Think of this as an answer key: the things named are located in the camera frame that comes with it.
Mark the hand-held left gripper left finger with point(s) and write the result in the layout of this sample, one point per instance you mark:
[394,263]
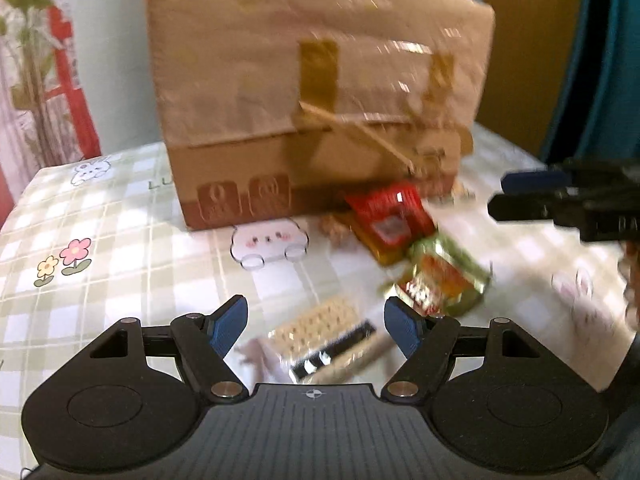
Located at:
[230,329]

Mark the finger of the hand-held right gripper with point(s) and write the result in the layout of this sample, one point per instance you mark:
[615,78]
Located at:
[520,209]
[532,181]

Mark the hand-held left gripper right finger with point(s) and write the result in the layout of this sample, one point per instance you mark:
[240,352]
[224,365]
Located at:
[402,331]

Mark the green snack packet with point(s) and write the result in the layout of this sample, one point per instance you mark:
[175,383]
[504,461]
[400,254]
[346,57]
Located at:
[440,275]

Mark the clear cracker packet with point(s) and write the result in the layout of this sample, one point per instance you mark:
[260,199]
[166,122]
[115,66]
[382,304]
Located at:
[320,325]

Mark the red snack packet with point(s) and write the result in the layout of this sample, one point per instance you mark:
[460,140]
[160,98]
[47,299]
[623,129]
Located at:
[390,210]

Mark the plastic-lined cardboard box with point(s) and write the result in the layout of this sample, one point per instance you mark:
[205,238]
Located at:
[250,110]

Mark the brown wooden door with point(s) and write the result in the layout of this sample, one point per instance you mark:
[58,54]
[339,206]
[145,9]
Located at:
[530,60]

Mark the checked cartoon-print cloth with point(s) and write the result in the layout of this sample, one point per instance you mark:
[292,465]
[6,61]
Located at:
[125,220]

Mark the red leaf-print curtain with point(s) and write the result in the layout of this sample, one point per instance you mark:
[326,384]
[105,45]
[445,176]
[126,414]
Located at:
[30,85]

